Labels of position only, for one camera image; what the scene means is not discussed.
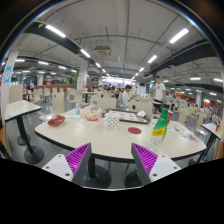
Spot white paper sheet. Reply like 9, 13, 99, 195
61, 111, 83, 120

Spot green-labelled clear drink bottle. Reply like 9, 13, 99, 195
148, 108, 169, 154

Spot ceiling strip lights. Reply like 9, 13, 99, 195
1, 24, 224, 98

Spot flat round red coaster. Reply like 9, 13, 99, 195
127, 126, 143, 135

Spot crumpled food wrapper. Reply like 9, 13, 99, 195
81, 104, 103, 122

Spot beige canteen chairs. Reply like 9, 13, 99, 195
9, 83, 221, 134

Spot ceiling air conditioner unit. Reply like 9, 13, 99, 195
94, 45, 113, 57

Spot dark food tray with placemat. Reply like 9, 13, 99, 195
101, 108, 152, 125

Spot blue pillar sign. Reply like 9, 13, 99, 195
3, 65, 13, 84

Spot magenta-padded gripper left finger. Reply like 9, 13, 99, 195
41, 142, 93, 186

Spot clear plastic bag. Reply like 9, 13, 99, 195
179, 128, 201, 141

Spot white side table, black leg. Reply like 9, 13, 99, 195
4, 99, 45, 165
188, 122, 223, 167

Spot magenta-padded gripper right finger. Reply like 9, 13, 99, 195
130, 142, 183, 186

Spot person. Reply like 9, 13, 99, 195
121, 84, 138, 108
152, 75, 167, 114

